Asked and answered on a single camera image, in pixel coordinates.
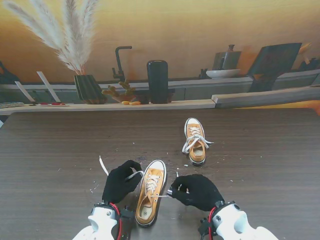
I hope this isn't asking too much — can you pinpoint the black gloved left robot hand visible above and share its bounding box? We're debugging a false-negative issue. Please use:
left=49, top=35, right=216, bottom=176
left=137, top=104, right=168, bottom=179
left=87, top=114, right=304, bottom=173
left=101, top=159, right=145, bottom=205

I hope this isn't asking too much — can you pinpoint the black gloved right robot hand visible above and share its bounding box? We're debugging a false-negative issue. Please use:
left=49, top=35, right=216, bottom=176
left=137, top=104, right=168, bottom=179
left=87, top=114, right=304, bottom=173
left=170, top=174, right=225, bottom=212

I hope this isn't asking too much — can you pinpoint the long white spread shoelace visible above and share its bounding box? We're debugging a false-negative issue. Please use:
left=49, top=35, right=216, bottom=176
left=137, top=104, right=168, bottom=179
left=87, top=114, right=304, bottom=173
left=99, top=155, right=181, bottom=201

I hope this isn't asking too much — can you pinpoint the white shoelace of handled sneaker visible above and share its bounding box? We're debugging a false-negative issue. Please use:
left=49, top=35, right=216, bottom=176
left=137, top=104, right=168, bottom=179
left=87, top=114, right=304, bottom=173
left=181, top=126, right=215, bottom=155

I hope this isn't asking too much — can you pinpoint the light wooden shelf plank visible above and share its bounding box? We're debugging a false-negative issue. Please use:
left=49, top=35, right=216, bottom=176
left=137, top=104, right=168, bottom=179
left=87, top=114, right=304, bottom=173
left=0, top=99, right=216, bottom=116

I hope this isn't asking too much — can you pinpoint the dark ribbed vase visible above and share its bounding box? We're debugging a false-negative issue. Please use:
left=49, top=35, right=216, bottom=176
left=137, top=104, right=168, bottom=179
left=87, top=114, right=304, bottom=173
left=73, top=74, right=107, bottom=105

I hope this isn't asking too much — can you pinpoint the black cylindrical canister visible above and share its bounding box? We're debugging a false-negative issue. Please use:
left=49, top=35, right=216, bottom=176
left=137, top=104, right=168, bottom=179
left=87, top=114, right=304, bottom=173
left=146, top=59, right=169, bottom=105

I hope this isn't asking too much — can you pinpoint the grey shelf plank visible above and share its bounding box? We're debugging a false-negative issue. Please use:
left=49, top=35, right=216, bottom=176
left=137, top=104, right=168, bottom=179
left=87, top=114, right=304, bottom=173
left=211, top=86, right=320, bottom=110

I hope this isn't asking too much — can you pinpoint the black kitchen faucet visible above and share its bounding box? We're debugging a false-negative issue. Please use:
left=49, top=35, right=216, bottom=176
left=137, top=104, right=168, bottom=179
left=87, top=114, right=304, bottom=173
left=111, top=45, right=133, bottom=82

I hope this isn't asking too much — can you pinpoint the white bowl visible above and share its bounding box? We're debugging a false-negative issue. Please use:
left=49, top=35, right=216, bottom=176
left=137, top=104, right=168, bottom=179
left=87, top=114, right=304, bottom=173
left=205, top=68, right=241, bottom=80

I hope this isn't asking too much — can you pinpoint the long white slanted slat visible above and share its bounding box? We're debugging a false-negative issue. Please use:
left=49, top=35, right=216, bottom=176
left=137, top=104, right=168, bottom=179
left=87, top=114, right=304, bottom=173
left=36, top=71, right=62, bottom=103

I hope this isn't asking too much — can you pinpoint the short white slanted slat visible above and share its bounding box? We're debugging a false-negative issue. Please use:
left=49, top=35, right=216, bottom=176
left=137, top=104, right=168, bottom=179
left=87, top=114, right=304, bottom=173
left=14, top=81, right=36, bottom=105

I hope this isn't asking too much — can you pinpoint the grey metal kettle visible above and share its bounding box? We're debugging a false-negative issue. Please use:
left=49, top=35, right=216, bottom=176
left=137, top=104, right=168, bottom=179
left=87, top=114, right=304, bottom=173
left=212, top=44, right=242, bottom=71

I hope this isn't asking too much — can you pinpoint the white pampas grass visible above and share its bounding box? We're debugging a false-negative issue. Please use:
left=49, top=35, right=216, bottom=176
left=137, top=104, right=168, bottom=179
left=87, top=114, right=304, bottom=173
left=0, top=0, right=101, bottom=76

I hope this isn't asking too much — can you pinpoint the dark slanted board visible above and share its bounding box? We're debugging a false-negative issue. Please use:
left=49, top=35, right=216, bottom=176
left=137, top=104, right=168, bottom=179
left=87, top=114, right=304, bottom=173
left=247, top=42, right=303, bottom=93

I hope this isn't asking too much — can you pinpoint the red right wrist cable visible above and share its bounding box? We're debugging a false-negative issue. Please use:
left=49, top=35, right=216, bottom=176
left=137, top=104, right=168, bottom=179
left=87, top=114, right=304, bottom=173
left=208, top=207, right=218, bottom=236

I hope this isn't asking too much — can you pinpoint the red wrist cable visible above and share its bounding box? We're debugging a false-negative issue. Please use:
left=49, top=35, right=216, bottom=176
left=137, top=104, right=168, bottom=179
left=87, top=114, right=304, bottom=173
left=109, top=202, right=124, bottom=238
left=208, top=207, right=218, bottom=236

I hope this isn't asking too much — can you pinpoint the red left wrist cable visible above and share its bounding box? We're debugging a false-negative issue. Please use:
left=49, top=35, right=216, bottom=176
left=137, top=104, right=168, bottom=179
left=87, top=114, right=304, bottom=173
left=109, top=202, right=124, bottom=238

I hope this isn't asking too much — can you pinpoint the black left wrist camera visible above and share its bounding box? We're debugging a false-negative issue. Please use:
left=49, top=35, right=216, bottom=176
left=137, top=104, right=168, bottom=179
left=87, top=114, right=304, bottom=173
left=119, top=205, right=135, bottom=220

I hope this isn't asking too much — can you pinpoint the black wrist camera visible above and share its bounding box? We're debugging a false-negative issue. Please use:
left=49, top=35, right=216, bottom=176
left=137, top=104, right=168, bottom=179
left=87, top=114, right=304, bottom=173
left=119, top=205, right=135, bottom=220
left=198, top=217, right=213, bottom=235

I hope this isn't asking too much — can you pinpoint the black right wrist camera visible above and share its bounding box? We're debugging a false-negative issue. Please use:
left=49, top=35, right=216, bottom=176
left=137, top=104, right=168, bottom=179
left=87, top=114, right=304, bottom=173
left=198, top=217, right=213, bottom=235

